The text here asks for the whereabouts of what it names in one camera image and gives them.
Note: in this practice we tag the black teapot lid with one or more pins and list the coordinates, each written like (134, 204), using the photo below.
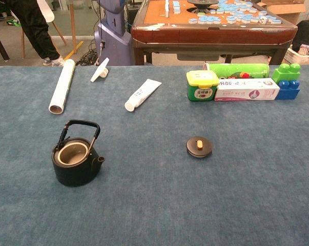
(194, 150)

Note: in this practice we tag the white pink toothpaste box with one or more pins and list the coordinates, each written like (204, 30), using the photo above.
(246, 89)

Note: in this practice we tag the green chips can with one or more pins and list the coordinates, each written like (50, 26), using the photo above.
(236, 69)

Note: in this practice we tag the white basket with items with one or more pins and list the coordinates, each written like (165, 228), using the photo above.
(301, 55)

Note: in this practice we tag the white face-up mahjong tile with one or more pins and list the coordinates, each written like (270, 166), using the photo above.
(263, 19)

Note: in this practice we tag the cardboard box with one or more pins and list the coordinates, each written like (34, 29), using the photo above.
(292, 10)

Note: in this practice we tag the green toy brick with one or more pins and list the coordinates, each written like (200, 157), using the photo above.
(285, 74)

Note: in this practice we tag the black mahjong table centre disc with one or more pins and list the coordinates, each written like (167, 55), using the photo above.
(203, 3)

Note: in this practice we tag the black bag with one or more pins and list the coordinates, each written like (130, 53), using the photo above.
(308, 33)

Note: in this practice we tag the upright stack of mahjong tiles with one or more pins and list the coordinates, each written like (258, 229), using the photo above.
(167, 7)

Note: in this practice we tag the green tub yellow lid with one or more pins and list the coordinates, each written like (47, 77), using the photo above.
(201, 92)

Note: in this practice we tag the brown mahjong table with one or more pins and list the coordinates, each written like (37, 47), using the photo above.
(208, 36)

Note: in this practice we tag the white paper roll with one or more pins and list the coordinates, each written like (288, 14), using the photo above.
(62, 87)

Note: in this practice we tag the wooden post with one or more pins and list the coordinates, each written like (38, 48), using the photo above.
(72, 25)

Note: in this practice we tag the white flat plastic hook plate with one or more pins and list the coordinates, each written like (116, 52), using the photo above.
(99, 70)

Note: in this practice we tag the person in black trousers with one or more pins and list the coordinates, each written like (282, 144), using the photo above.
(36, 30)

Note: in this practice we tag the blue table mat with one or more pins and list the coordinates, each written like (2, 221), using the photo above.
(154, 205)

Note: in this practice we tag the blue toy brick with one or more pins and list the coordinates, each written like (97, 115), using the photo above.
(288, 93)

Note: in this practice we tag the white chair wooden legs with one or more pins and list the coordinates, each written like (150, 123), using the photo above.
(48, 12)

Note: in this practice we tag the white toothpaste tube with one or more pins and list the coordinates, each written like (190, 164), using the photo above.
(144, 93)

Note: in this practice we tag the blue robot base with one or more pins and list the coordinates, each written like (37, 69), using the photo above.
(113, 43)

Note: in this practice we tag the black round container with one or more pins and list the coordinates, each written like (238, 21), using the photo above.
(74, 174)

